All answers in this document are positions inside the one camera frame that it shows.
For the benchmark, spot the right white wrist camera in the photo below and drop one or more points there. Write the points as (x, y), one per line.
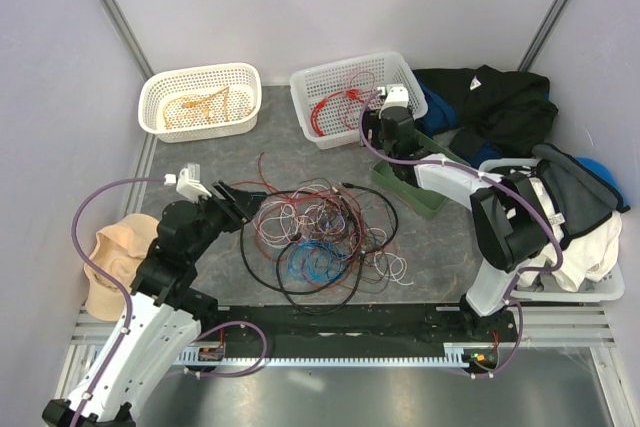
(393, 95)

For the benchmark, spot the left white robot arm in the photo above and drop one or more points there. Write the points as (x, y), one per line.
(163, 314)

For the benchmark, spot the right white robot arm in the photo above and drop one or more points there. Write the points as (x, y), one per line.
(509, 221)

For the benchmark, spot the black and blue jacket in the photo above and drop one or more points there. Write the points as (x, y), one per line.
(493, 114)

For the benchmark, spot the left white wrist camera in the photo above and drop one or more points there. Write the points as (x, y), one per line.
(187, 182)

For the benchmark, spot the white perforated basket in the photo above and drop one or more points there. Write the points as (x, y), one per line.
(201, 103)
(328, 98)

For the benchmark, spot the grey black-trimmed garment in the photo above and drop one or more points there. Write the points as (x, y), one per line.
(584, 200)

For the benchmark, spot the white cloth garment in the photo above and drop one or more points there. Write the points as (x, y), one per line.
(590, 257)

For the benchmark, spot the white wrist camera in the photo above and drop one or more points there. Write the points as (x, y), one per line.
(187, 182)
(393, 95)

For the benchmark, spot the blue cloth item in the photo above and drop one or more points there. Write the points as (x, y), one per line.
(604, 174)

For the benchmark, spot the beige bucket hat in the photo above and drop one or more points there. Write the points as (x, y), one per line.
(120, 249)

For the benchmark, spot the white laundry bin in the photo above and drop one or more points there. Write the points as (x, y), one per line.
(543, 284)

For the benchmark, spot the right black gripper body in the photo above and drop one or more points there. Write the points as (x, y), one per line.
(372, 121)

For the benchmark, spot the green plastic tray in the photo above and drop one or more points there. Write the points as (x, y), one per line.
(422, 202)

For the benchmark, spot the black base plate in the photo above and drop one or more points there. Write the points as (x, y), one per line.
(371, 329)

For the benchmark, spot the grey slotted cable duct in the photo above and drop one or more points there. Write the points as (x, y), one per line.
(450, 357)

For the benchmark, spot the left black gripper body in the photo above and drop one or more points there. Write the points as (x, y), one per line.
(216, 215)

